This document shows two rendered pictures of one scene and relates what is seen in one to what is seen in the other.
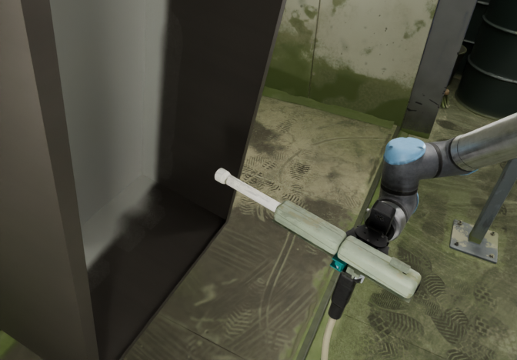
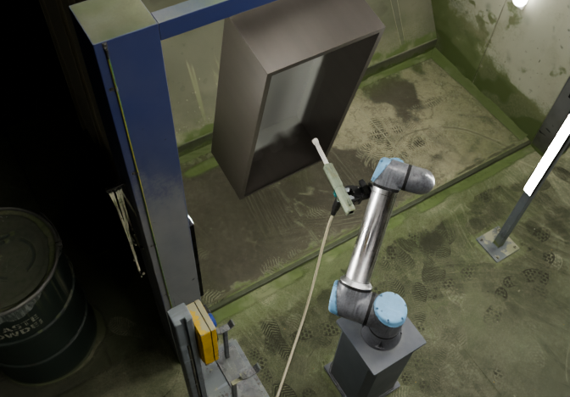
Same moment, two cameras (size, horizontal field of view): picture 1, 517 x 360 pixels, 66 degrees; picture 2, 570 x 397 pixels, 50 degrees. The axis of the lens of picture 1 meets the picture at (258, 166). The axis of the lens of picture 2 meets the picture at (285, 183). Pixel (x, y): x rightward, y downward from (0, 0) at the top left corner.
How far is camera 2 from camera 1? 244 cm
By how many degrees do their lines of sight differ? 25
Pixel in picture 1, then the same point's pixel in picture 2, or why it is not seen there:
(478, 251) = (492, 250)
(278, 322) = (336, 222)
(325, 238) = (333, 182)
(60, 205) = (252, 143)
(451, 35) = not seen: outside the picture
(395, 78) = (536, 101)
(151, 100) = (308, 88)
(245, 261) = not seen: hidden behind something
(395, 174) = not seen: hidden behind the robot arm
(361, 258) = (339, 194)
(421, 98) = (550, 127)
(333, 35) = (502, 45)
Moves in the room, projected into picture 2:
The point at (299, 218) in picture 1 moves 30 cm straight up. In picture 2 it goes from (329, 171) to (336, 133)
